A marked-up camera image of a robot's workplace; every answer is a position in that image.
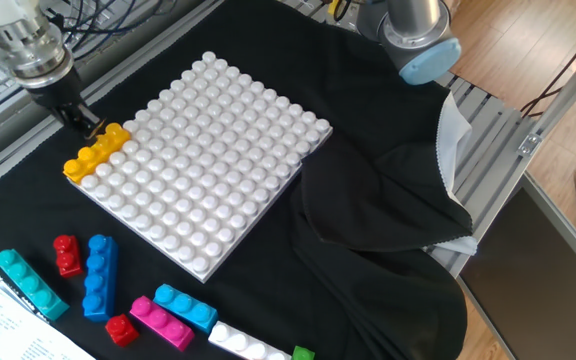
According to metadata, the white cloth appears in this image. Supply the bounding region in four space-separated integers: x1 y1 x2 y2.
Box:
425 92 479 256

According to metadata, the metal corner bracket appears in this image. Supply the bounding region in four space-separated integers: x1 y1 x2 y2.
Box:
517 132 542 158

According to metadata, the red two-stud block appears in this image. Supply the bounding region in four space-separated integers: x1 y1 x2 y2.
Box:
52 234 84 279

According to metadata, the black cloth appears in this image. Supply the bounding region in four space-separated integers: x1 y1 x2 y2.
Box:
0 0 474 360

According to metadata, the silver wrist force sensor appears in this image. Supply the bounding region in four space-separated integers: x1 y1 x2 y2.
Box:
0 19 75 92

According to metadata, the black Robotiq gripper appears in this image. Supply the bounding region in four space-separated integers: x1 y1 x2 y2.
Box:
27 69 107 141

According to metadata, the teal four-stud block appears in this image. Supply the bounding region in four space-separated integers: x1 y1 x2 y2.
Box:
0 248 71 322

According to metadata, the small red block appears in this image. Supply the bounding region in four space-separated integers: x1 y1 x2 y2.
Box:
104 313 140 348

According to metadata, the dark floor cable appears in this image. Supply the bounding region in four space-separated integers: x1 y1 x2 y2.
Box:
520 17 576 119

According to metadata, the aluminium frame post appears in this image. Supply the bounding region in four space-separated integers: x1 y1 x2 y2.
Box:
517 29 576 159

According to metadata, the light blue three-stud block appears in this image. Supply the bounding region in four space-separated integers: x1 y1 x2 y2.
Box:
153 283 219 335

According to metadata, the white printed paper sheet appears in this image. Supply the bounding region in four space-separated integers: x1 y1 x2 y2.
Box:
0 282 97 360

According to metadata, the dark flat panel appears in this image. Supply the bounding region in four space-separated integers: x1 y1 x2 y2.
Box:
457 172 576 360

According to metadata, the green two-stud block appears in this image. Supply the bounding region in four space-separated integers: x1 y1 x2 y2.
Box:
291 344 317 360

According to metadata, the yellow four-stud block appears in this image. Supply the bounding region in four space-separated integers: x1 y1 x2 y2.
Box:
62 122 132 185

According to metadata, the white studded baseplate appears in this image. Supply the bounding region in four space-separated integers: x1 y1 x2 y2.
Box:
67 50 333 284

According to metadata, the white four-stud block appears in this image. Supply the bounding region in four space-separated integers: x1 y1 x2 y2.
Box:
207 320 293 360

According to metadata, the pink three-stud block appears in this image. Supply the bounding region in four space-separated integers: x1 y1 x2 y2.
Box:
129 295 196 352

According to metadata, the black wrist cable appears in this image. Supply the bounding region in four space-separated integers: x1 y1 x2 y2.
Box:
42 0 169 62

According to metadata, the blue four-stud block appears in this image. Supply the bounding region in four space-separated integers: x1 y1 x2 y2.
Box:
82 234 119 323

